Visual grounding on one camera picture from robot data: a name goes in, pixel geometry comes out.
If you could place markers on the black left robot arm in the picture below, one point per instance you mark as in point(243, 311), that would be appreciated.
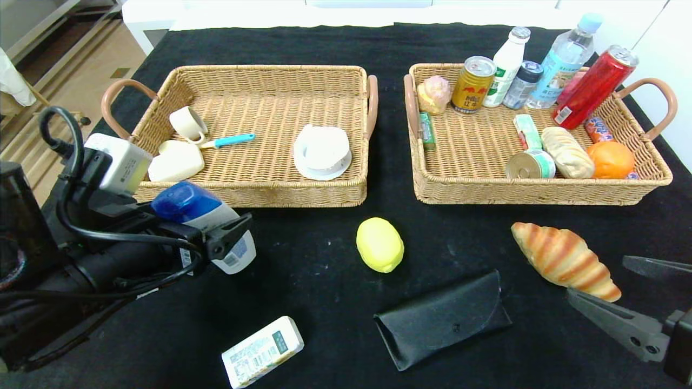
point(32, 259)

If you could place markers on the green chewing gum pack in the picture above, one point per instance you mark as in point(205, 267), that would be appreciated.
point(427, 131)

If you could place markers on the white teacup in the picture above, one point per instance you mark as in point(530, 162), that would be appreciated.
point(321, 142)

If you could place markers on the small cream mug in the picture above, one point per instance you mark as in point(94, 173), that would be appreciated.
point(185, 123)

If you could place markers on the black leather glasses case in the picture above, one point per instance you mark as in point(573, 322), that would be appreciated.
point(438, 319)

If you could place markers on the small purple wrapped candy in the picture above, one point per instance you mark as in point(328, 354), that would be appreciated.
point(631, 175)

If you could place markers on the grey metal shelf frame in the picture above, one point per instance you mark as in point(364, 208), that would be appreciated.
point(40, 29)

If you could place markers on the white furniture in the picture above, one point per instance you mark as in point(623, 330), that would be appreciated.
point(157, 16)

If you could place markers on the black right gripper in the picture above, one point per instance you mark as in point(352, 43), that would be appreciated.
point(679, 336)

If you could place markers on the clear water bottle blue cap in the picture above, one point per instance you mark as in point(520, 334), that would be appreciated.
point(562, 64)

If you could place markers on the tall red drink can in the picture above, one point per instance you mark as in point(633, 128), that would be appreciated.
point(589, 91)

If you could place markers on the gold energy drink can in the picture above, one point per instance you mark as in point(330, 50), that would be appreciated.
point(472, 88)

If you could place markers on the pink and yellow cupcake toy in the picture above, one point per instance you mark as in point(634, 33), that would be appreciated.
point(434, 95)

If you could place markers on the white shampoo bottle blue cap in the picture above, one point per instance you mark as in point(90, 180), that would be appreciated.
point(186, 200)

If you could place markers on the wooden wheeled rack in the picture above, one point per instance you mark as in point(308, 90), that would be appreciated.
point(21, 135)

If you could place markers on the white milk bottle green label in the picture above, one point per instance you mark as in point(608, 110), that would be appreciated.
point(505, 69)

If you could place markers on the white box with green label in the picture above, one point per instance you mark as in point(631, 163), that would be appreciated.
point(262, 351)

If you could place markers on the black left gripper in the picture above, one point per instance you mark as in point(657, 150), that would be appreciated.
point(183, 249)

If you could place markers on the orange fruit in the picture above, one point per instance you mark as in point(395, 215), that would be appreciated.
point(611, 160)

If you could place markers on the cream heart-shaped box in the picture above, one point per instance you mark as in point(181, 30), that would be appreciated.
point(178, 162)

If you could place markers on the white hanging cloth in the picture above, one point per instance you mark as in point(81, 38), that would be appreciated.
point(13, 81)

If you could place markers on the white round container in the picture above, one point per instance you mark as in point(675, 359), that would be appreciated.
point(324, 175)

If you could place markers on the yellow lemon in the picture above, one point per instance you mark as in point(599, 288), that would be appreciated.
point(379, 246)

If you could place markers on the orange and blue candy roll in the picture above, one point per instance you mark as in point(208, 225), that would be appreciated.
point(597, 128)

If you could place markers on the green and white snack pack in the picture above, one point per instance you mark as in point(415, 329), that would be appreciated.
point(527, 131)

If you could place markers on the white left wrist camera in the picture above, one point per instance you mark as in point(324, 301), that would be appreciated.
point(121, 162)

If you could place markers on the silver can with green label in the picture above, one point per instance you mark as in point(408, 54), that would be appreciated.
point(530, 165)

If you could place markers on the striped brown croissant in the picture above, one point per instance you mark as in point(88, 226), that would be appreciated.
point(562, 259)

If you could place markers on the pale ridged bread loaf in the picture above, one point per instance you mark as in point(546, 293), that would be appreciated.
point(567, 153)

